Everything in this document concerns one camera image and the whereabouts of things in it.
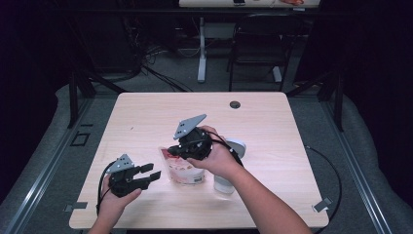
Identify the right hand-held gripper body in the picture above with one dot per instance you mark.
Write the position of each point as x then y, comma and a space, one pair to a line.
196, 144

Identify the person's left hand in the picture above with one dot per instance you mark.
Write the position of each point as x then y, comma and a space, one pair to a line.
112, 206

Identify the aluminium floor rail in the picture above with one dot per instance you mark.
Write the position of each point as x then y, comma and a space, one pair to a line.
357, 172
48, 165

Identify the red and white spouted pouch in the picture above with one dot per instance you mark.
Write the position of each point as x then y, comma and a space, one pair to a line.
185, 174

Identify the white desk with metal legs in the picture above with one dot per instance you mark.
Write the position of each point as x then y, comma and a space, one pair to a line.
202, 48

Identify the dark phone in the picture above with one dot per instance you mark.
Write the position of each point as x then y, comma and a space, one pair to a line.
239, 2

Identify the orange object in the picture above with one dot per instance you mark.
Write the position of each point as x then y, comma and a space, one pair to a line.
292, 2

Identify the person's right hand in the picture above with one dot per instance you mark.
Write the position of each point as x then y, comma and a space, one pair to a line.
219, 161

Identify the white container with hinged lid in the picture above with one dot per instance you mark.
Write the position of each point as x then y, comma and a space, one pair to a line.
238, 147

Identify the black metal stand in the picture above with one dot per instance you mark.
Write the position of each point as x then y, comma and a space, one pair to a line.
73, 97
339, 104

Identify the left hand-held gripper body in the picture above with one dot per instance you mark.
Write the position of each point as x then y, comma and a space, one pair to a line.
125, 183

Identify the black folding chair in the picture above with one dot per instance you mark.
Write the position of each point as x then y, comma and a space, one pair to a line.
264, 42

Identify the grey tape strip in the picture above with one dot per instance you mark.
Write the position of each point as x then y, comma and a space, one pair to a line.
322, 204
76, 206

